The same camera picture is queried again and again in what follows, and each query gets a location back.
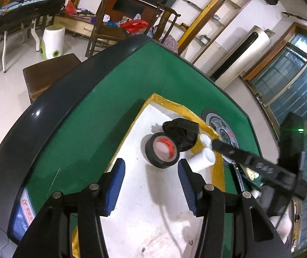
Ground white foam tray yellow-taped edges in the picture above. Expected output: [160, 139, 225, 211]
[71, 94, 226, 258]

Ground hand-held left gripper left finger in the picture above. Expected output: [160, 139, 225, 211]
[13, 158, 126, 258]

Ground green felt mahjong table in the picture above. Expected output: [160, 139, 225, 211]
[0, 34, 279, 258]

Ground grey round table centre panel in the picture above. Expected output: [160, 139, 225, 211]
[201, 109, 241, 167]

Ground black tape roll red core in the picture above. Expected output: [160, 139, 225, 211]
[145, 132, 180, 168]

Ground folding table with black rim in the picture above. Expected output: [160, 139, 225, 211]
[0, 0, 66, 73]

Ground wooden television cabinet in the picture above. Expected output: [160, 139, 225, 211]
[54, 0, 156, 37]

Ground small white bottle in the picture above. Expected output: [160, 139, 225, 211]
[199, 134, 213, 149]

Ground standing air conditioner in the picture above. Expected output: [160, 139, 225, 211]
[210, 25, 272, 89]

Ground red plastic bag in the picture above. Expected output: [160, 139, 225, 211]
[65, 0, 76, 17]
[120, 19, 148, 34]

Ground white plastic jar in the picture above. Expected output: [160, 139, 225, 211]
[190, 148, 215, 172]

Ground white and green bin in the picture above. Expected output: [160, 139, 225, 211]
[41, 25, 65, 60]

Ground brown wooden stool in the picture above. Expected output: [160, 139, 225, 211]
[22, 53, 82, 104]

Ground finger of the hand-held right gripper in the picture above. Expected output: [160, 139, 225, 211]
[211, 139, 281, 181]

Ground person's right hand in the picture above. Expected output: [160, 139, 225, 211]
[276, 215, 294, 248]

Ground purple floral cushion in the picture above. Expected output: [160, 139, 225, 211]
[160, 31, 179, 54]

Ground wood-framed window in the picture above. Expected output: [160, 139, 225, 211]
[243, 23, 307, 253]

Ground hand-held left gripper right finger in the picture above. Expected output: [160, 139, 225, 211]
[177, 158, 291, 258]

